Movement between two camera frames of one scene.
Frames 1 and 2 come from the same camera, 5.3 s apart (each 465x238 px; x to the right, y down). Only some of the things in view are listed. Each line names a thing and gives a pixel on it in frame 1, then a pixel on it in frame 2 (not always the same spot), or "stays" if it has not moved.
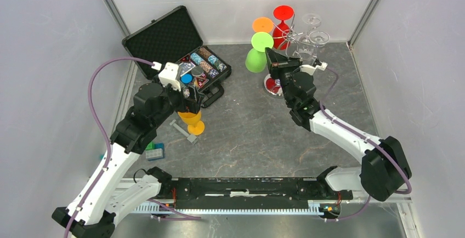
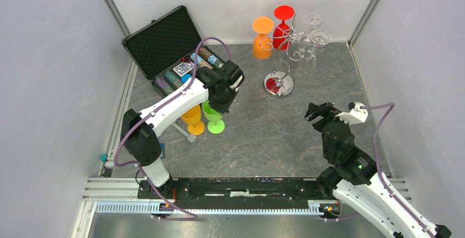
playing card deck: (185, 67) stays
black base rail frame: (251, 194) stays
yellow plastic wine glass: (196, 126) stays
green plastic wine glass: (256, 58) -> (216, 125)
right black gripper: (276, 61) -> (325, 110)
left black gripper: (187, 104) -> (224, 108)
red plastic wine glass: (281, 36) stays
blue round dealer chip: (186, 78) stays
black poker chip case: (171, 38) stays
